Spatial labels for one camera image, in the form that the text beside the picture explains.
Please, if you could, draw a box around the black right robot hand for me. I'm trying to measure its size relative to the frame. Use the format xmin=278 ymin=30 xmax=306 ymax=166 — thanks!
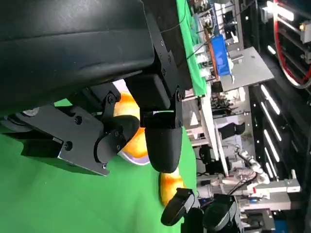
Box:
xmin=160 ymin=188 xmax=243 ymax=233

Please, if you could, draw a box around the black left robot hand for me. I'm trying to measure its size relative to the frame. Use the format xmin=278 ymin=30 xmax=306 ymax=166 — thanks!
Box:
xmin=0 ymin=0 xmax=187 ymax=177

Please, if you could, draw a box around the orange and white bread roll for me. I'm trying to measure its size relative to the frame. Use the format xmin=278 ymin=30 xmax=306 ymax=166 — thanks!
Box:
xmin=113 ymin=91 xmax=150 ymax=160
xmin=159 ymin=167 xmax=187 ymax=207

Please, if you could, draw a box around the lilac plate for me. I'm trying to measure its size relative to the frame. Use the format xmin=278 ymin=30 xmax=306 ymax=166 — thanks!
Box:
xmin=111 ymin=79 xmax=151 ymax=166

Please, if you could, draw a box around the black office chair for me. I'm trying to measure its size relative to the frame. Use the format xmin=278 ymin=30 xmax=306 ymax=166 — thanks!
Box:
xmin=218 ymin=122 xmax=246 ymax=140

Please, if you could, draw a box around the white desk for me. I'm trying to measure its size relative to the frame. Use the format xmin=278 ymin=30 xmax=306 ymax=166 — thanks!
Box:
xmin=191 ymin=91 xmax=219 ymax=162

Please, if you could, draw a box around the grey aluminium beam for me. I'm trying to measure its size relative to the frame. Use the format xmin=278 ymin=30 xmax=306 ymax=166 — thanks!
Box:
xmin=196 ymin=179 xmax=302 ymax=212

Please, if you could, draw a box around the green table cloth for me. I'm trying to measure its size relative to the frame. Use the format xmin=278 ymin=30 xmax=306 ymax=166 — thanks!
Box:
xmin=0 ymin=97 xmax=205 ymax=233

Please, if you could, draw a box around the blue plastic bin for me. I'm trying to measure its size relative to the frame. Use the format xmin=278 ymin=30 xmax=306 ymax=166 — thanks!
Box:
xmin=210 ymin=33 xmax=231 ymax=76

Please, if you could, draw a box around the red cable loop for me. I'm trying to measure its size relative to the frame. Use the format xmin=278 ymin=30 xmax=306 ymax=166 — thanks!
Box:
xmin=273 ymin=0 xmax=311 ymax=89

